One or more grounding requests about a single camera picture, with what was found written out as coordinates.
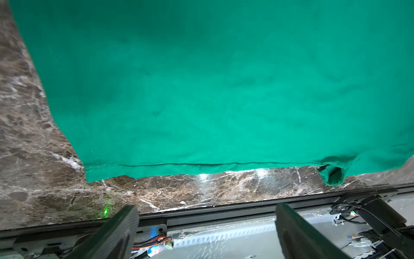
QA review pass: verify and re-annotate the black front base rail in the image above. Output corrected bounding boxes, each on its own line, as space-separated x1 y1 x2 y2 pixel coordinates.
0 182 414 259

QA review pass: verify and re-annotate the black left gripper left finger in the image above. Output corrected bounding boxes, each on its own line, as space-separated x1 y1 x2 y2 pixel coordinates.
66 205 139 259

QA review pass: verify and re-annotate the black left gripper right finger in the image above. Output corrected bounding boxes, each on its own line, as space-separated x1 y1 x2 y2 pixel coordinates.
275 204 349 259

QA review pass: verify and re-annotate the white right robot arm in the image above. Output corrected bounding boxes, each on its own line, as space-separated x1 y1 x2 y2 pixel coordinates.
275 195 414 259

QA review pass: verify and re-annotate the green t-shirt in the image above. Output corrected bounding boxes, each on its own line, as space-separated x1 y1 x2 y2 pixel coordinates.
9 1 414 186

